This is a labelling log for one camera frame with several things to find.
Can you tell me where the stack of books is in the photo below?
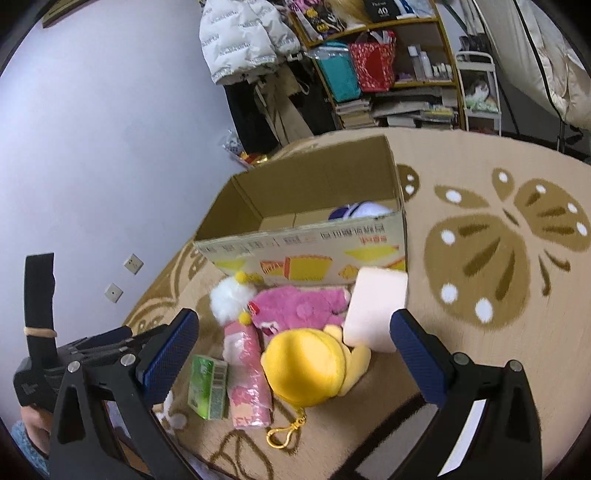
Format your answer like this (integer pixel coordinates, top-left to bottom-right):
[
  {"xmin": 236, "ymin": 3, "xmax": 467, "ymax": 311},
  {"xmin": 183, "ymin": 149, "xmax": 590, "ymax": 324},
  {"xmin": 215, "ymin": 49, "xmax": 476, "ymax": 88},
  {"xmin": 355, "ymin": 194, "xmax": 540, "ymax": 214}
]
[{"xmin": 334, "ymin": 98, "xmax": 376, "ymax": 130}]

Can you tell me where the green tissue pack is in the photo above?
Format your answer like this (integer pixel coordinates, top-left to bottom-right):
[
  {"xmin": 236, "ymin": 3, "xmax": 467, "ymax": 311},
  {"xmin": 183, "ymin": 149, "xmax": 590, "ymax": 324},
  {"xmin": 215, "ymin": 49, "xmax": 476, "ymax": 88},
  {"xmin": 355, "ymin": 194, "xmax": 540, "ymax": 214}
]
[{"xmin": 187, "ymin": 354, "xmax": 230, "ymax": 421}]

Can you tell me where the pink swirl cushion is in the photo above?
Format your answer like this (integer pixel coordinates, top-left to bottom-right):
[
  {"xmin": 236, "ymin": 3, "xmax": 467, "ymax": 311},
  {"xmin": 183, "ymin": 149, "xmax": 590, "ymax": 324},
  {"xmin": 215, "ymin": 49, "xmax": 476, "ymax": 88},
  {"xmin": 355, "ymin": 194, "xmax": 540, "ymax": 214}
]
[{"xmin": 344, "ymin": 266, "xmax": 410, "ymax": 354}]

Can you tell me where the white fluffy plush toy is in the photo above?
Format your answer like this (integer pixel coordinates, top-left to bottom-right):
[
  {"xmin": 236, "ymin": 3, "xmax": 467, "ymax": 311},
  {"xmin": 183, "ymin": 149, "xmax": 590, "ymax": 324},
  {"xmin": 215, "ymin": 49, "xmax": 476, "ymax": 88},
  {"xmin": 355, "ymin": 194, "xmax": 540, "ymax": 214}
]
[{"xmin": 210, "ymin": 271, "xmax": 265, "ymax": 326}]

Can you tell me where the teal bag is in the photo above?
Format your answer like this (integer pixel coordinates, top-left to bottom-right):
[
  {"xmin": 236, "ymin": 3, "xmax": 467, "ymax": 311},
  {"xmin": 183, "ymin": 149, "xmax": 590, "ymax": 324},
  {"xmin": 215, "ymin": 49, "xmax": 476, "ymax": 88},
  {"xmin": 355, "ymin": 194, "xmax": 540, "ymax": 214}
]
[{"xmin": 315, "ymin": 41, "xmax": 363, "ymax": 103}]

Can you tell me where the white padded chair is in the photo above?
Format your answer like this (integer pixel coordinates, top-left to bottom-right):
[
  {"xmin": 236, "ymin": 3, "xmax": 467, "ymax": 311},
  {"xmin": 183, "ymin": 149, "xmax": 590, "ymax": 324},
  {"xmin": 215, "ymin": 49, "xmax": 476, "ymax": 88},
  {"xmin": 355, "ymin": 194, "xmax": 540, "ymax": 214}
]
[{"xmin": 475, "ymin": 0, "xmax": 591, "ymax": 132}]

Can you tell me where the printed cardboard box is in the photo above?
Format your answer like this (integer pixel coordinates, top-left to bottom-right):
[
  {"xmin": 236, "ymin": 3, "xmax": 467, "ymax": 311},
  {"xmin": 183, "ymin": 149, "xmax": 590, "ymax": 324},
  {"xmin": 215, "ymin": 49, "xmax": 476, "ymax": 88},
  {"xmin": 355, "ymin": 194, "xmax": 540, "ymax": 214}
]
[{"xmin": 193, "ymin": 135, "xmax": 408, "ymax": 283}]

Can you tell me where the pink plush bear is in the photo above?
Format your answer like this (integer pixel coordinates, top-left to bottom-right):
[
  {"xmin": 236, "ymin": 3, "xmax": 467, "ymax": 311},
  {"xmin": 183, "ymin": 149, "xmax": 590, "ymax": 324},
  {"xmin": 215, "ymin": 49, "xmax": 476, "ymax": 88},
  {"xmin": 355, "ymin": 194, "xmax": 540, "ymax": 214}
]
[{"xmin": 252, "ymin": 285, "xmax": 352, "ymax": 340}]

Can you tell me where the pink black printed bag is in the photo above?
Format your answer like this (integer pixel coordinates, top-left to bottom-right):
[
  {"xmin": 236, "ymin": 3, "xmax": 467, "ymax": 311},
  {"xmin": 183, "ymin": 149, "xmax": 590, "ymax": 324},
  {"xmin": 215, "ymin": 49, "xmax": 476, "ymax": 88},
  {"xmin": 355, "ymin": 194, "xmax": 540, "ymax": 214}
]
[{"xmin": 285, "ymin": 0, "xmax": 334, "ymax": 41}]

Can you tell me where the light blue fuzzy cloth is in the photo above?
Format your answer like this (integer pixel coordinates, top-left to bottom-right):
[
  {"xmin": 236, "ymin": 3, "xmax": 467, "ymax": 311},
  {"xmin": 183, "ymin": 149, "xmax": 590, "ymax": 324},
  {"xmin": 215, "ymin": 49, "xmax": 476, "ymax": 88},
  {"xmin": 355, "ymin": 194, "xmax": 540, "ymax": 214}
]
[{"xmin": 10, "ymin": 421, "xmax": 49, "ymax": 478}]

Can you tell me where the person's leg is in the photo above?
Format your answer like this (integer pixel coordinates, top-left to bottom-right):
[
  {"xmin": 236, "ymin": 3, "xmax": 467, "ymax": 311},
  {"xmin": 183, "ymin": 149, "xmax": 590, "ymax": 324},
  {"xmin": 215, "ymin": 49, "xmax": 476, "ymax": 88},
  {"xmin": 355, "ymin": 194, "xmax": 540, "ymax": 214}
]
[{"xmin": 20, "ymin": 407, "xmax": 51, "ymax": 459}]

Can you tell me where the white metal cart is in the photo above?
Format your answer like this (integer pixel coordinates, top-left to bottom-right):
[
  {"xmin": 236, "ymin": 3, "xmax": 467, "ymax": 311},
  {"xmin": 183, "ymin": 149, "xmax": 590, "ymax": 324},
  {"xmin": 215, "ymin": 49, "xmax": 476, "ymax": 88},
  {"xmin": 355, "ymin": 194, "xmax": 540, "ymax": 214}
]
[{"xmin": 454, "ymin": 51, "xmax": 502, "ymax": 137}]

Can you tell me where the pink tissue pack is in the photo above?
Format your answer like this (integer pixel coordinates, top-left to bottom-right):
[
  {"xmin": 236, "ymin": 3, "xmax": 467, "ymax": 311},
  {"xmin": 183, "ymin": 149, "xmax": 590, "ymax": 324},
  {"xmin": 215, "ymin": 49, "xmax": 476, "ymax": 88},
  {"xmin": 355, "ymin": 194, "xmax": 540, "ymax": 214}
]
[{"xmin": 223, "ymin": 320, "xmax": 273, "ymax": 431}]

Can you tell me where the purple white plush toy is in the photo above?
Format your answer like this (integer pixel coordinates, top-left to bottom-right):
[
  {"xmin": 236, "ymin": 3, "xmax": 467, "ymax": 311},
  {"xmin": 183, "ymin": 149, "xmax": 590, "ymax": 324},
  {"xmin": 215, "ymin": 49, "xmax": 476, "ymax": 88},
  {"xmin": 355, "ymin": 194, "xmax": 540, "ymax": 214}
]
[{"xmin": 329, "ymin": 200, "xmax": 396, "ymax": 220}]

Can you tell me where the black box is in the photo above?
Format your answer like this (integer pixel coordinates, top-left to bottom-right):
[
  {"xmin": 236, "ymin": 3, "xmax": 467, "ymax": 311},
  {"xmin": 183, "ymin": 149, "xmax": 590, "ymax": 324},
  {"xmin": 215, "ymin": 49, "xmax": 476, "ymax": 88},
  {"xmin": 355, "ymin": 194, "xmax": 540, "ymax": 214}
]
[{"xmin": 362, "ymin": 0, "xmax": 401, "ymax": 22}]

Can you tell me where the beige butterfly printed blanket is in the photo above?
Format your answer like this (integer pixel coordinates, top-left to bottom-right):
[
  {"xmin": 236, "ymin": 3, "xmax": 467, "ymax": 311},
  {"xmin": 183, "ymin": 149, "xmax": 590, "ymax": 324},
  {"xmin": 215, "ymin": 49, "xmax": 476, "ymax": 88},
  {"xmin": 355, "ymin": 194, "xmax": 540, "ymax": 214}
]
[{"xmin": 121, "ymin": 127, "xmax": 591, "ymax": 480}]

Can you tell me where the plush toy in cart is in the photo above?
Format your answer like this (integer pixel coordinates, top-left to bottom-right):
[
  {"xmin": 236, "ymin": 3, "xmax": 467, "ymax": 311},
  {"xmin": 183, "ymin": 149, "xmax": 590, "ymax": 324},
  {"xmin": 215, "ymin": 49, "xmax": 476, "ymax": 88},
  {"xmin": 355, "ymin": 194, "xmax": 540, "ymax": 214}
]
[{"xmin": 464, "ymin": 78, "xmax": 500, "ymax": 112}]

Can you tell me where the white puffer jacket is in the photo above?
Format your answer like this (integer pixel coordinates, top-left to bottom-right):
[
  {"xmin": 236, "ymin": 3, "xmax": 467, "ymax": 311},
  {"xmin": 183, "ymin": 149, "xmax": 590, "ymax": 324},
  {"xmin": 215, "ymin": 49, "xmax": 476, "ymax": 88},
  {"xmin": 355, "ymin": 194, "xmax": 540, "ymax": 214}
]
[{"xmin": 198, "ymin": 0, "xmax": 302, "ymax": 85}]

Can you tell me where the blond wig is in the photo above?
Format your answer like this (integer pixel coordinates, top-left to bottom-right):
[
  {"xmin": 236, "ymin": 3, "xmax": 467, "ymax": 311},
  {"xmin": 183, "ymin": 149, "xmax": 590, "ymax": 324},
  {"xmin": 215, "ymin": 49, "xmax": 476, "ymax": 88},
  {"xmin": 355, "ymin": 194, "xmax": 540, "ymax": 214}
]
[{"xmin": 327, "ymin": 0, "xmax": 371, "ymax": 25}]

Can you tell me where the yellow plush toy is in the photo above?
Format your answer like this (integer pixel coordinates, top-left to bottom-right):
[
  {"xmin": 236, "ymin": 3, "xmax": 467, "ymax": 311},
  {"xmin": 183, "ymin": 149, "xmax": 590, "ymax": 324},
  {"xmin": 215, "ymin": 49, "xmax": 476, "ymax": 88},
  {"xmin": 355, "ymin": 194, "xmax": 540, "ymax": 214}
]
[{"xmin": 261, "ymin": 324, "xmax": 373, "ymax": 449}]

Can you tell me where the wooden picture frame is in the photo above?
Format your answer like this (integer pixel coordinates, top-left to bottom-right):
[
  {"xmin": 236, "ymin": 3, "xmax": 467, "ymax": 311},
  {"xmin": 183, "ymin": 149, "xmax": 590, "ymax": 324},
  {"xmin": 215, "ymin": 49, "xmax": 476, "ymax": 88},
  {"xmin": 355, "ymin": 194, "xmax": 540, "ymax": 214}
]
[{"xmin": 41, "ymin": 0, "xmax": 89, "ymax": 29}]

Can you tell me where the beige coat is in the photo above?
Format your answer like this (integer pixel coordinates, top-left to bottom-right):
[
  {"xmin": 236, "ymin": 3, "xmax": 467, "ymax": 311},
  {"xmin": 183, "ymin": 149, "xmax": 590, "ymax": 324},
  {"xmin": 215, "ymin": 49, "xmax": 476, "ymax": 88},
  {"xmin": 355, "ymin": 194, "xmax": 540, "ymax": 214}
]
[{"xmin": 262, "ymin": 69, "xmax": 312, "ymax": 145}]

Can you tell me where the red patterned bag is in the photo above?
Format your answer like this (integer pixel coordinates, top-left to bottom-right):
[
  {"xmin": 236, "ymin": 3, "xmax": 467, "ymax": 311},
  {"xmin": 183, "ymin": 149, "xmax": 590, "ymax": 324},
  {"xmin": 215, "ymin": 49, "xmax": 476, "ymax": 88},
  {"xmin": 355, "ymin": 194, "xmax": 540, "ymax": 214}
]
[{"xmin": 348, "ymin": 31, "xmax": 398, "ymax": 93}]

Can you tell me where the black hanging garment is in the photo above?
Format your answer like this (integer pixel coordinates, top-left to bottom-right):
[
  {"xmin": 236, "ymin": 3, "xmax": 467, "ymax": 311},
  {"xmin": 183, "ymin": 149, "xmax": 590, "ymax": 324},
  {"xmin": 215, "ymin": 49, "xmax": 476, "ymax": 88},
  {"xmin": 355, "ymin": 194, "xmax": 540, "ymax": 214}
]
[{"xmin": 224, "ymin": 82, "xmax": 274, "ymax": 154}]

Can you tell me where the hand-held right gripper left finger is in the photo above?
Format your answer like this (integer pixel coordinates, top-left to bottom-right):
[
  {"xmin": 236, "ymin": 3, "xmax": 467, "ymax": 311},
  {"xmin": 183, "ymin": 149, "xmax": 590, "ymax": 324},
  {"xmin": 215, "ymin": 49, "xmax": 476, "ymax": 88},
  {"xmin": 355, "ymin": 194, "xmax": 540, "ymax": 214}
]
[{"xmin": 48, "ymin": 308, "xmax": 200, "ymax": 480}]

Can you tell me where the group of cosmetic bottles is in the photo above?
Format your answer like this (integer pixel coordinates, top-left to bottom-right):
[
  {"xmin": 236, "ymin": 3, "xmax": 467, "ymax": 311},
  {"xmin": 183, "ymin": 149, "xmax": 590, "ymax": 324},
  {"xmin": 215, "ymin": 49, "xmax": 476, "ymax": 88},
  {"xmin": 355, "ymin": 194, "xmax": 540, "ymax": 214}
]
[{"xmin": 408, "ymin": 44, "xmax": 456, "ymax": 82}]

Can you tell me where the pile of papers and books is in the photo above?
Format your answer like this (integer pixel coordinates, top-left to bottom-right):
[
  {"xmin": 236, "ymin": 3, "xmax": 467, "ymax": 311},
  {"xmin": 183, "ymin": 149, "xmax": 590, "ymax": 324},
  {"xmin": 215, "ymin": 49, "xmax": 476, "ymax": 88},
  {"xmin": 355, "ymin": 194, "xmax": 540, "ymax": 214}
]
[{"xmin": 373, "ymin": 89, "xmax": 459, "ymax": 130}]

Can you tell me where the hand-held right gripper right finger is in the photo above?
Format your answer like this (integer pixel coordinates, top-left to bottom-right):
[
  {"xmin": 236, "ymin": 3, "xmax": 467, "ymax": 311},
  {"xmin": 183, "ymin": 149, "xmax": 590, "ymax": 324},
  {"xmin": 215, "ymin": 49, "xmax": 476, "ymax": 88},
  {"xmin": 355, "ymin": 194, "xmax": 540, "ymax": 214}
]
[{"xmin": 353, "ymin": 308, "xmax": 543, "ymax": 480}]

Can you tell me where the wooden shelf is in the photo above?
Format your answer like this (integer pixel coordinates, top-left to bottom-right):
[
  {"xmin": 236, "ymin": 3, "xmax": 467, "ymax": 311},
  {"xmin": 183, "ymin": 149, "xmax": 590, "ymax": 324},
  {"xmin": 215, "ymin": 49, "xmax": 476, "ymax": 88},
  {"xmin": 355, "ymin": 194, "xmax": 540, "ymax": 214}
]
[{"xmin": 293, "ymin": 14, "xmax": 464, "ymax": 131}]

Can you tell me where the bag of small toys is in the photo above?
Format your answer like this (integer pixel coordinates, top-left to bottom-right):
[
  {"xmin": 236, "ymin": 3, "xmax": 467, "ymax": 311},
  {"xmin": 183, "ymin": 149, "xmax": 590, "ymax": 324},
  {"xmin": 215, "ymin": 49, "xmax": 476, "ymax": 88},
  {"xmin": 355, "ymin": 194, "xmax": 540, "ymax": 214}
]
[{"xmin": 221, "ymin": 130, "xmax": 269, "ymax": 168}]

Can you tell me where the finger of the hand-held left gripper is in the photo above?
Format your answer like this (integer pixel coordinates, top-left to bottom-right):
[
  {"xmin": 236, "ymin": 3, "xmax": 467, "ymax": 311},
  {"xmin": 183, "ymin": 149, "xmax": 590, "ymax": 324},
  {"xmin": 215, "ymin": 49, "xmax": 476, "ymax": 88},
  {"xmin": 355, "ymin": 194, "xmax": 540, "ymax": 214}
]
[
  {"xmin": 83, "ymin": 324, "xmax": 172, "ymax": 368},
  {"xmin": 59, "ymin": 326, "xmax": 133, "ymax": 361}
]

